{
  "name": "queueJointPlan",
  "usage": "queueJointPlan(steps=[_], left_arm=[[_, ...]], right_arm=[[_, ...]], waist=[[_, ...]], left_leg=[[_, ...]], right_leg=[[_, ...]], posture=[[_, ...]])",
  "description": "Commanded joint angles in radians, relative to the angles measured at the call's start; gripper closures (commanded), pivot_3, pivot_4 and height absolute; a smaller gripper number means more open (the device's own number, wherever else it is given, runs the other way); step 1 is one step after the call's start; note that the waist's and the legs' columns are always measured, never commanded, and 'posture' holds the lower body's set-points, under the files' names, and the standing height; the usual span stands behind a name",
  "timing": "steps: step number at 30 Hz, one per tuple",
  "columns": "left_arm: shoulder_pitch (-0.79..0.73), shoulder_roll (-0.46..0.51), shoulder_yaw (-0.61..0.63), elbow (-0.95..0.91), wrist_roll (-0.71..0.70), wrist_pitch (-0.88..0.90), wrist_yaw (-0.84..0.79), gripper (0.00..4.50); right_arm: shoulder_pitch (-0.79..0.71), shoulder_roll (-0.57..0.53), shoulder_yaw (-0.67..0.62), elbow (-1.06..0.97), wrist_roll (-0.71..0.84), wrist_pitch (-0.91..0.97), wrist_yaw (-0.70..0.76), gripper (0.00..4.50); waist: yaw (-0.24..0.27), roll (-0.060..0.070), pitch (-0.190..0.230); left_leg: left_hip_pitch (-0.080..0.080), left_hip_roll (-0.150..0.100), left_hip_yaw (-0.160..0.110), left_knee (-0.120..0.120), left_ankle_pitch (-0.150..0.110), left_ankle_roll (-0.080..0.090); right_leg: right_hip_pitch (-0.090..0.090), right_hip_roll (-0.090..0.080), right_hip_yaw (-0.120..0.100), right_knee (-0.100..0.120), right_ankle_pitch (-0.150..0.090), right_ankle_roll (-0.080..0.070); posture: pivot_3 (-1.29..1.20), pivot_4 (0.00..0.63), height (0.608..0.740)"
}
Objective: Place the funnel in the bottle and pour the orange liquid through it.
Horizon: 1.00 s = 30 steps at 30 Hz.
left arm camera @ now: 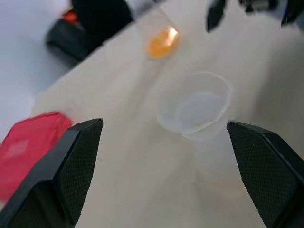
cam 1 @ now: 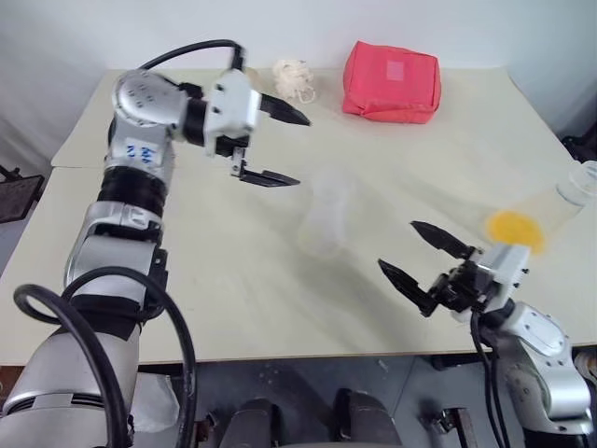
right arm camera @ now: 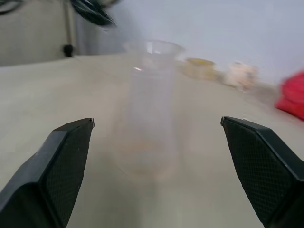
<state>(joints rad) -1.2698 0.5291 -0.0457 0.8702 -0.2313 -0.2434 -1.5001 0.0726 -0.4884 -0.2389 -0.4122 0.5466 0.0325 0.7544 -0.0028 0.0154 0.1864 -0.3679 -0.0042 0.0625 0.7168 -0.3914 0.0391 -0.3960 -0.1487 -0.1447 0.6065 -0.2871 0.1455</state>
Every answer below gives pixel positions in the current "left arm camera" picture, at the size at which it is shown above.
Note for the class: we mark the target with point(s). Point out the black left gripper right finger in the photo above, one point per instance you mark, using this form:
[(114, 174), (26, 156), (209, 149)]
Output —
[(266, 171)]

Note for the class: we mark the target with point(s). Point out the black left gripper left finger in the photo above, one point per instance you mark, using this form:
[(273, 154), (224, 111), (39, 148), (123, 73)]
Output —
[(71, 171)]

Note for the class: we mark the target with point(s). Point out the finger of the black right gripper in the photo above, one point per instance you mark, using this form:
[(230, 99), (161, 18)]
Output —
[(293, 12), (213, 16)]

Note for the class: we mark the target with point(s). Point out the clear cup with orange liquid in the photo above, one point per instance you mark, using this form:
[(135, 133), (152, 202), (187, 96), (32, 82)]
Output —
[(162, 44)]

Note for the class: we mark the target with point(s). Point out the red flat cloth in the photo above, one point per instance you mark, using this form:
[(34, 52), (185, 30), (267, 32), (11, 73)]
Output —
[(26, 152)]

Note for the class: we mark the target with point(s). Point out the clear plastic cup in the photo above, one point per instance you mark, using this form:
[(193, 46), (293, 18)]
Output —
[(197, 107)]

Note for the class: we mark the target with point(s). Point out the black bulky rounded object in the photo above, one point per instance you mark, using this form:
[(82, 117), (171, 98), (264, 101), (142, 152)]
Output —
[(95, 21)]

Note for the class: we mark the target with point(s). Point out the small red-orange object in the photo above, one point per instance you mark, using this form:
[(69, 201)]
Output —
[(70, 16)]

